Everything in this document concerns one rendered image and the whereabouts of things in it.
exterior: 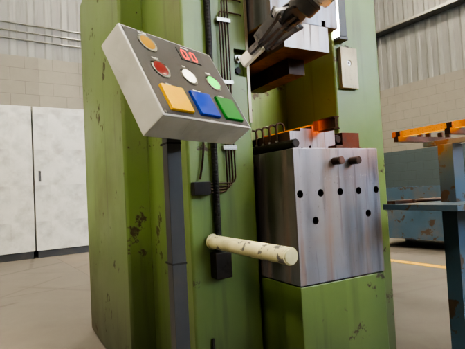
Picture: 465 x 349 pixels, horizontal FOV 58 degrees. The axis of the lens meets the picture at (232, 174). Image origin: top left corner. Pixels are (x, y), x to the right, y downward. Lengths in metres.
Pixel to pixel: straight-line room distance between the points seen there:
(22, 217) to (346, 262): 5.35
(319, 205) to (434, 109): 8.76
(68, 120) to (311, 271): 5.53
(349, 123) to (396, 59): 9.00
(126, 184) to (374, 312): 1.07
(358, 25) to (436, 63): 8.27
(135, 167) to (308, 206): 0.77
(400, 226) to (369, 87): 3.59
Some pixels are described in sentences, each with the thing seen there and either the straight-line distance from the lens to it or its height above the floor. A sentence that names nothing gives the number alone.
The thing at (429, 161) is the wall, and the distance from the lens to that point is 10.09.
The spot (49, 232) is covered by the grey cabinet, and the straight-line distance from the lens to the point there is 6.45.
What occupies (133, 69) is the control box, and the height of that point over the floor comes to 1.08.
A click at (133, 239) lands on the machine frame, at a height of 0.61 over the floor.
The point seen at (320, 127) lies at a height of 0.99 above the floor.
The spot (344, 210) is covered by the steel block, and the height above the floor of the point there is 0.70.
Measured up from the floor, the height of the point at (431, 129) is 0.96.
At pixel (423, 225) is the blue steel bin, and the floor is 0.28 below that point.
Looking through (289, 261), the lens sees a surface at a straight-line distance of 1.05.
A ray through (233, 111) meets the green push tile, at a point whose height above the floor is 1.00.
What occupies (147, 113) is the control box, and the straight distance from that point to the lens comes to 0.96.
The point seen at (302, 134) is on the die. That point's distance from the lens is 1.48.
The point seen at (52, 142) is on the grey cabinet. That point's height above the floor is 1.59.
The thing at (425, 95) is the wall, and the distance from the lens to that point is 10.24.
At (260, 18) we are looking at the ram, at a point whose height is 1.39.
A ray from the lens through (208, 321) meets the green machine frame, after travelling 1.48.
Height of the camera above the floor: 0.79
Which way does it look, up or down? 2 degrees up
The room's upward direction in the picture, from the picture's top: 3 degrees counter-clockwise
